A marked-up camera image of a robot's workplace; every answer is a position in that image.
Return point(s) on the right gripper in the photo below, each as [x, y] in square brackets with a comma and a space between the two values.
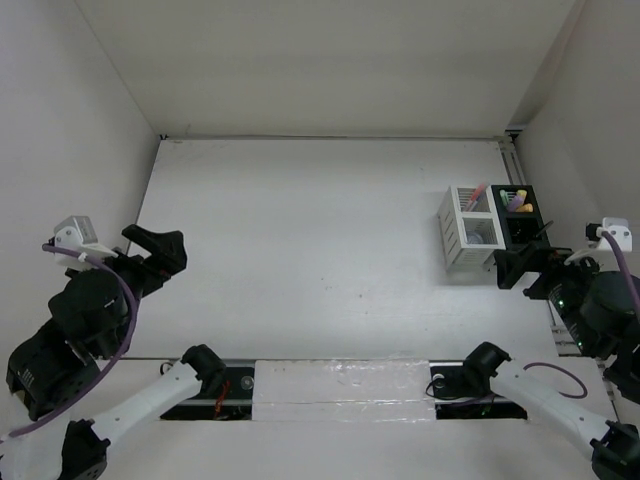
[551, 260]

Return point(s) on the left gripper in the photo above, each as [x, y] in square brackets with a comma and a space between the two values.
[170, 254]

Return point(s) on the orange highlighter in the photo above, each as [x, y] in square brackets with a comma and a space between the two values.
[526, 208]

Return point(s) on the purple highlighter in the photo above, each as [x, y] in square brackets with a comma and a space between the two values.
[515, 203]

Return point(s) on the green highlighter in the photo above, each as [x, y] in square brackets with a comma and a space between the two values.
[504, 197]

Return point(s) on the red pen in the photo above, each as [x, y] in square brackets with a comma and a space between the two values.
[478, 200]

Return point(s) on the black handled scissors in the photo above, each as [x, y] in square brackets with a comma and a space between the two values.
[540, 234]

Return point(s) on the jar of paper clips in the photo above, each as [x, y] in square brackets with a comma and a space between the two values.
[474, 238]

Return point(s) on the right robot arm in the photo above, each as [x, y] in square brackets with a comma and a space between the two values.
[600, 311]

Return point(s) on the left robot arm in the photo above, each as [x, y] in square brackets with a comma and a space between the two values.
[91, 325]

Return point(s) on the black slotted organizer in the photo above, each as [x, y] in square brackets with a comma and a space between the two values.
[518, 229]

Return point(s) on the white slotted organizer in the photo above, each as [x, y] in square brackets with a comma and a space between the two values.
[454, 222]

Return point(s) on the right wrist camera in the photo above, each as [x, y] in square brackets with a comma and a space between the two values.
[604, 239]

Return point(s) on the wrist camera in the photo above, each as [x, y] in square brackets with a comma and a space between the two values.
[77, 234]
[604, 239]

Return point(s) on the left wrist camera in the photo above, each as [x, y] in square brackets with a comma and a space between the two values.
[77, 234]

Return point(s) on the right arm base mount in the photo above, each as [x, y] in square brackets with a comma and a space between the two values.
[456, 399]

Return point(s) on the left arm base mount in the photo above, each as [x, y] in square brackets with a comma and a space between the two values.
[232, 400]

